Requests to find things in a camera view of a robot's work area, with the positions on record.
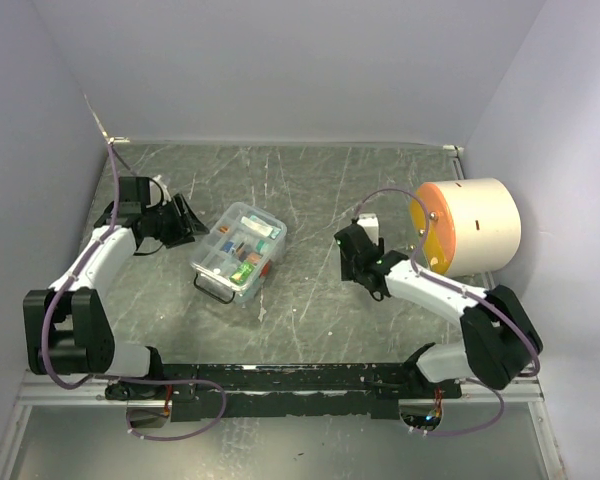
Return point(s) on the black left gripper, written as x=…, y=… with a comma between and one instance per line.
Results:
x=186, y=226

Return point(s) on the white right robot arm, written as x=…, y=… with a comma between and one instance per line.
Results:
x=498, y=342

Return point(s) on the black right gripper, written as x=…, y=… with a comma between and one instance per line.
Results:
x=347, y=271

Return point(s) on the aluminium frame rail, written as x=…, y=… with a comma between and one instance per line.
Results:
x=41, y=391

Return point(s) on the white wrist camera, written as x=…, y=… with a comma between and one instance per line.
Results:
x=159, y=193
x=370, y=223

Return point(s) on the white teal swab packet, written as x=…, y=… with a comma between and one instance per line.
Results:
x=260, y=226

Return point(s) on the clear plastic medicine box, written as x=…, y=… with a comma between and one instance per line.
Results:
x=240, y=255

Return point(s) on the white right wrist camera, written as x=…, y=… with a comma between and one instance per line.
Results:
x=370, y=223

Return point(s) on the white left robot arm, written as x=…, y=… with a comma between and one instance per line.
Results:
x=67, y=330

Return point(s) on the green ointment sachet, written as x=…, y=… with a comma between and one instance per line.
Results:
x=242, y=273

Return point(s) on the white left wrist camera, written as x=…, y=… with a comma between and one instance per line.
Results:
x=159, y=193

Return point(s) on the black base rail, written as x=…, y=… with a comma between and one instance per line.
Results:
x=378, y=389

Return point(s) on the round pastel drawer cabinet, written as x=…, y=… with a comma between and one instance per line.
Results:
x=474, y=225

